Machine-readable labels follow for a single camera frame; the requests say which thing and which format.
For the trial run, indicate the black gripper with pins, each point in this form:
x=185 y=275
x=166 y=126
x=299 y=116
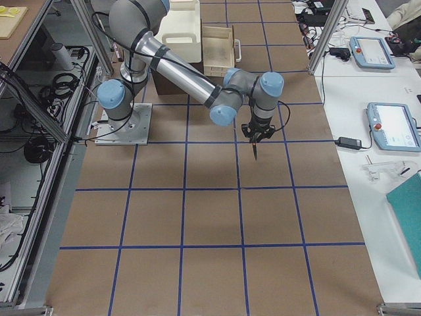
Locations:
x=258 y=130

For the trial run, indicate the orange grey handled scissors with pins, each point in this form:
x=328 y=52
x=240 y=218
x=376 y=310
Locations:
x=255 y=152

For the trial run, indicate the wooden drawer with white handle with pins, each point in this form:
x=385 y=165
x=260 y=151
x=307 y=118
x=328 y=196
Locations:
x=221 y=50

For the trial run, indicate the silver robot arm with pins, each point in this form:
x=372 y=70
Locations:
x=133 y=26

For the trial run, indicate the dark brown drawer cabinet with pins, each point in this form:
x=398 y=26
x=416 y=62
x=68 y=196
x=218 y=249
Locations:
x=171 y=77

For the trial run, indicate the black power adapter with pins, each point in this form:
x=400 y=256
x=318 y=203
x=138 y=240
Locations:
x=349 y=143

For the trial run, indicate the white plastic tray bin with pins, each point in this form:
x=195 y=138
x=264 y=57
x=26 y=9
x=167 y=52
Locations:
x=177 y=25

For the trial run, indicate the blue teach pendant near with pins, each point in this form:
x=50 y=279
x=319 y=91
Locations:
x=392 y=127

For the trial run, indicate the blue teach pendant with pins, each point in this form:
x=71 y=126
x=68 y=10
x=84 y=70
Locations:
x=392 y=127
x=371 y=53

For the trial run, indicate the blue teach pendant far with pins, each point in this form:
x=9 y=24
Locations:
x=371 y=53

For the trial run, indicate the clear acrylic holder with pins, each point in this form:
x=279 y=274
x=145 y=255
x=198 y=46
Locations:
x=396 y=170

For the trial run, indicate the teal cloth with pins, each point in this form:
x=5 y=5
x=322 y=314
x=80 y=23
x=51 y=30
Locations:
x=405 y=201

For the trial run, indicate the person in beige clothes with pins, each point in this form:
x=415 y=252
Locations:
x=405 y=23

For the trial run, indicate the grey cylinder speaker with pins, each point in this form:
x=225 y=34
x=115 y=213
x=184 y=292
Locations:
x=62 y=56

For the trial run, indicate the white crumpled cloth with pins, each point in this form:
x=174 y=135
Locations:
x=11 y=224

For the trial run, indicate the wooden board with yellow parts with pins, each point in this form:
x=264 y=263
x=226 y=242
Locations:
x=10 y=19

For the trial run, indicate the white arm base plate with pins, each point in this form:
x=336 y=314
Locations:
x=131 y=131

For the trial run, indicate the aluminium frame post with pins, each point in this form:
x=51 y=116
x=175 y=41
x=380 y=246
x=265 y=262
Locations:
x=329 y=28

